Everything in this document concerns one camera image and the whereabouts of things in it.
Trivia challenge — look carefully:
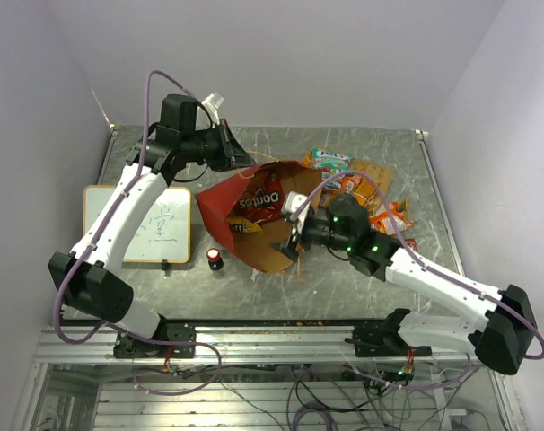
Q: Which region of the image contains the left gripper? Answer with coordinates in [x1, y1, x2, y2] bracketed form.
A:
[182, 119, 257, 172]

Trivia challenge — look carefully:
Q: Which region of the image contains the red Doritos chips bag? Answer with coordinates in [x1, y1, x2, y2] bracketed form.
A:
[232, 169, 285, 225]

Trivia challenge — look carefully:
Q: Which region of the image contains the yellow candy packet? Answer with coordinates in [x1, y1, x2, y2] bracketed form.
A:
[226, 216, 261, 233]

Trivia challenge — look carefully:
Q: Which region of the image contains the teal mint candy bag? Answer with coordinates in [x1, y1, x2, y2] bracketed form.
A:
[311, 147, 352, 180]

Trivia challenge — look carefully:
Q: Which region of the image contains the large yellow chips bag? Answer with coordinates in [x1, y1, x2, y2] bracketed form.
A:
[299, 152, 382, 212]

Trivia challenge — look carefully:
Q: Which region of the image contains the orange snack packet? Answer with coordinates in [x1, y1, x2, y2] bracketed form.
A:
[370, 198, 416, 235]

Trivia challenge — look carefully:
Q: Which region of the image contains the red snack packet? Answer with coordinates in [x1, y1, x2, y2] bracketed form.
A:
[404, 238, 417, 251]

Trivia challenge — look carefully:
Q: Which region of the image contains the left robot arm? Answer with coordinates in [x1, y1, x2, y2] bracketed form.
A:
[48, 92, 255, 356]

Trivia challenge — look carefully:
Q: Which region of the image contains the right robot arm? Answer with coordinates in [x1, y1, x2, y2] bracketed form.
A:
[276, 191, 537, 375]

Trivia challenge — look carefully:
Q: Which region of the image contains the red white black button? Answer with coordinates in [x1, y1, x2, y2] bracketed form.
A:
[206, 248, 224, 271]

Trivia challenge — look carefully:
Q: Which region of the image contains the colourful candy packet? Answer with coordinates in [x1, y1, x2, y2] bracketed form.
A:
[322, 174, 363, 193]

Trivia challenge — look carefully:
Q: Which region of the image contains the small whiteboard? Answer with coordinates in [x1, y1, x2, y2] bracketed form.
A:
[83, 184, 193, 271]

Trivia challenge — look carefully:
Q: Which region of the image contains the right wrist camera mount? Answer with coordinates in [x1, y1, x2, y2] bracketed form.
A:
[281, 191, 310, 242]

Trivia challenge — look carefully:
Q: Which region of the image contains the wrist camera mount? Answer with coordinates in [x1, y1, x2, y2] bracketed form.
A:
[281, 191, 310, 242]
[201, 92, 224, 128]

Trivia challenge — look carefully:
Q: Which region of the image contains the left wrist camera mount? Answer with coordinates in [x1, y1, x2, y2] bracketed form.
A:
[201, 92, 224, 128]

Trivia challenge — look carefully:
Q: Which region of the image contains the aluminium frame rail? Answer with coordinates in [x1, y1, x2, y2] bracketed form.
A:
[32, 324, 507, 365]

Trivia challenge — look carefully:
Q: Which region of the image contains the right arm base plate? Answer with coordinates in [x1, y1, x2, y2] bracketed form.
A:
[344, 325, 432, 357]

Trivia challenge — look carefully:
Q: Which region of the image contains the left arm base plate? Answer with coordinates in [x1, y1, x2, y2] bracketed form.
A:
[113, 322, 196, 359]

